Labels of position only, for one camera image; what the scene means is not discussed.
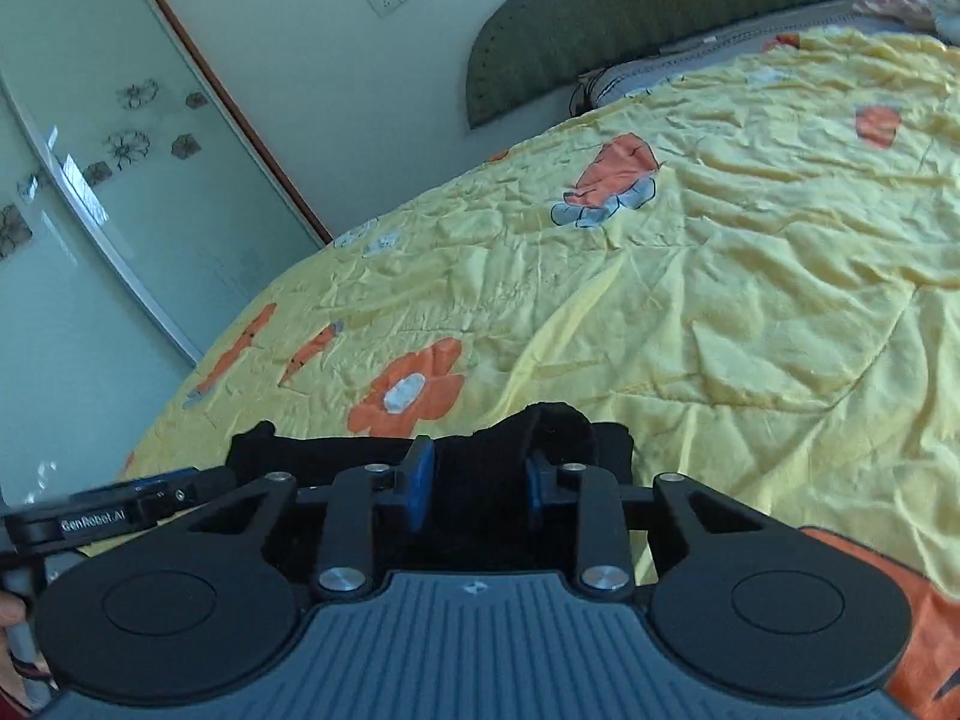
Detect grey patterned pillow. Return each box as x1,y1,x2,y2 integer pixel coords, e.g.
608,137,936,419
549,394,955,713
569,0,898,115

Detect glass sliding wardrobe door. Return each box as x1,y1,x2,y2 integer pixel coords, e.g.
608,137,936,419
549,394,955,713
2,0,319,505

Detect black pants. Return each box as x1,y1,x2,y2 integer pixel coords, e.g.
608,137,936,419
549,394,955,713
226,403,635,572

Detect pink cloth on bed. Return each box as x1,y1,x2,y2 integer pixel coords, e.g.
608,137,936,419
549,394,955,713
853,0,935,32

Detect yellow floral bed quilt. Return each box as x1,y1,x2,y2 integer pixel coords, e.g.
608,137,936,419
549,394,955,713
125,28,958,718

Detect person's left hand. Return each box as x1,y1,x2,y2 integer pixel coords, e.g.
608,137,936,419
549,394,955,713
2,592,52,718

